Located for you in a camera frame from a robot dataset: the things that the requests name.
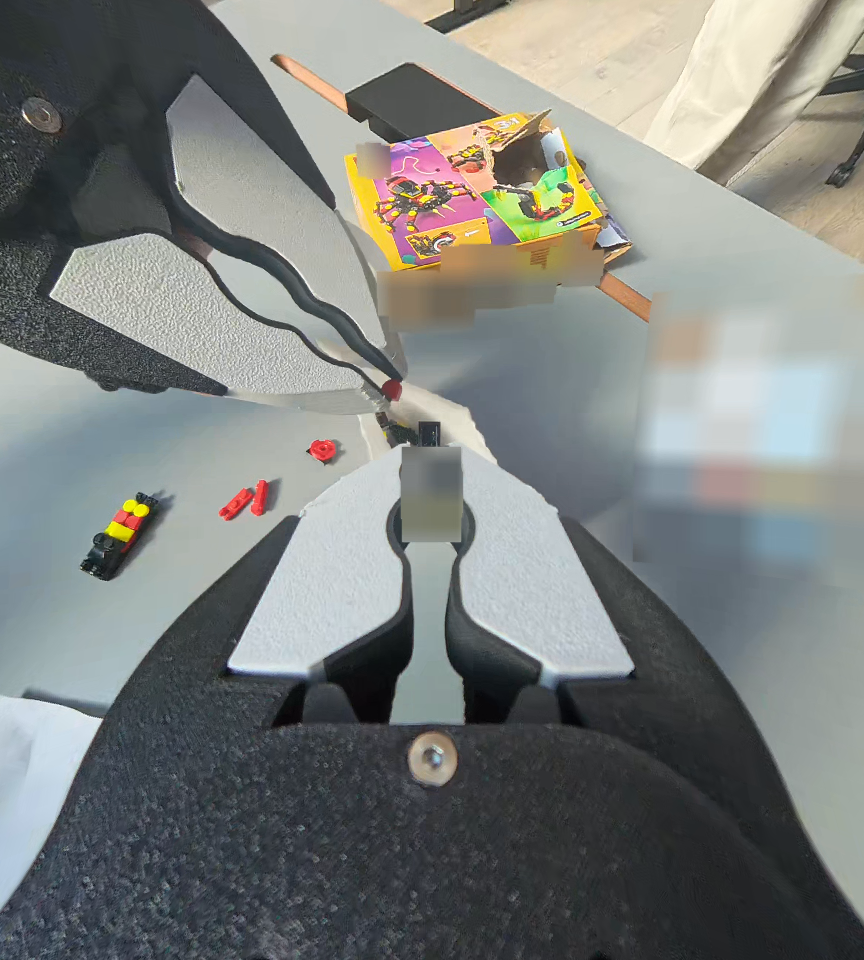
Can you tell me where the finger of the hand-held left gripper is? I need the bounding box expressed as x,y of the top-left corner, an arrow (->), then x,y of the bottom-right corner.
162,75 -> 406,387
47,233 -> 380,417

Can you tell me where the long black studded lego strip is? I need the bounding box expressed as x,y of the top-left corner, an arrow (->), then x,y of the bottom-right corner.
80,491 -> 160,580

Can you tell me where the colourful cardboard lego box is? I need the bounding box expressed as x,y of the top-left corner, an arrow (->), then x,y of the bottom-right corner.
345,110 -> 632,294

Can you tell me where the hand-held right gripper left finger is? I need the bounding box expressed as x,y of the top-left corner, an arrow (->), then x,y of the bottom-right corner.
227,447 -> 415,679

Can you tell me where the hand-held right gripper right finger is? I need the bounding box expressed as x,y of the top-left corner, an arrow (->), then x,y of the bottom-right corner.
444,458 -> 637,684

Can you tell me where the red lego plates black hinge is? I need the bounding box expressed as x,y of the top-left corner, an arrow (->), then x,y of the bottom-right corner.
219,480 -> 272,520

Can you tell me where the torn printed white paper bag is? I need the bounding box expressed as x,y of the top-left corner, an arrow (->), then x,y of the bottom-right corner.
380,383 -> 500,466

